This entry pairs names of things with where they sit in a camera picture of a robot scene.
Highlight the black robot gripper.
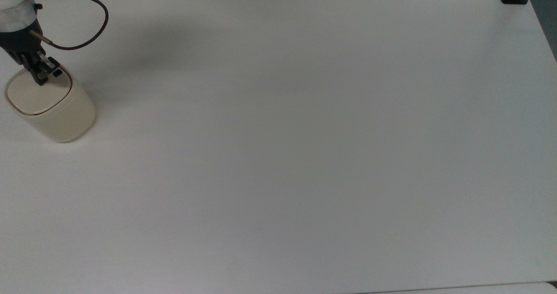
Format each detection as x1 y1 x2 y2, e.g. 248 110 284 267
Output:
0 21 61 86

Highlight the cream trash bin lid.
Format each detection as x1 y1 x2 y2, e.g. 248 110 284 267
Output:
6 67 73 116

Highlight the cream round trash bin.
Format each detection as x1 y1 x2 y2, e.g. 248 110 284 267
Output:
4 65 97 144

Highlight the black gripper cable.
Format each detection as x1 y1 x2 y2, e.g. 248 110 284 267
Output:
29 0 109 51

